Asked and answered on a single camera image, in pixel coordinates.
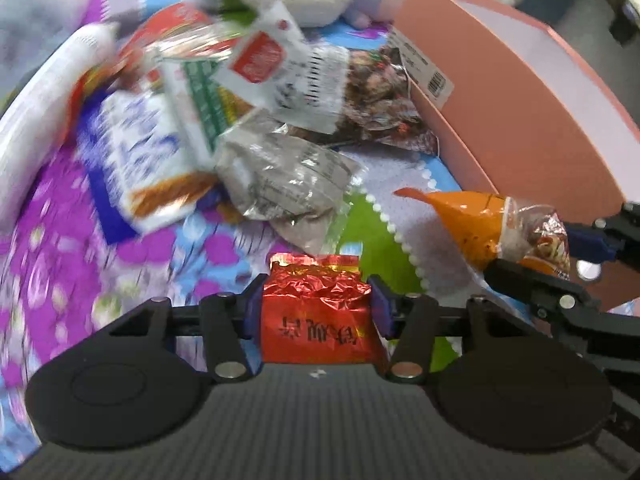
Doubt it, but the red foil snack packet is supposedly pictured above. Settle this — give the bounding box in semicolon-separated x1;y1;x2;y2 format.
259;252;387;367

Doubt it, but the orange snack packet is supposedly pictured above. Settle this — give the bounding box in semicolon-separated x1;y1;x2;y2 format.
395;188;570;280

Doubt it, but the silver grey snack packet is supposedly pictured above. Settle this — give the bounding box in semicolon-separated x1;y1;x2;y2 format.
214;110;366;256

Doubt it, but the blue white snack packet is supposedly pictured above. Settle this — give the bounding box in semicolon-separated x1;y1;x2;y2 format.
77;88;216;245

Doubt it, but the dark brown snack packet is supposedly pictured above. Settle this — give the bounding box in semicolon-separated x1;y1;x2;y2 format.
335;46;439;155

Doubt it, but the green white snack packet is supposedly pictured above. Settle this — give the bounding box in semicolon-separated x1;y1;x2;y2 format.
157;56;252;171

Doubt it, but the white shrimp snack packet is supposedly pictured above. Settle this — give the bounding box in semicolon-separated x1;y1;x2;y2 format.
214;1;349;134

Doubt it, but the red top clear snack bag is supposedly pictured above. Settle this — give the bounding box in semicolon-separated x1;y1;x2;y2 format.
115;3;243;89

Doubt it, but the pink cardboard box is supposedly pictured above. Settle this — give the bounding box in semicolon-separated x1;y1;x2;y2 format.
388;0;640;311

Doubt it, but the floral purple bedsheet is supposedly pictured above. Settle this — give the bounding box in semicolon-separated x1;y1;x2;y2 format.
0;0;501;470

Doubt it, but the white spray can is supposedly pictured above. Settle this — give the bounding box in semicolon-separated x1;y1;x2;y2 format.
1;23;119;234

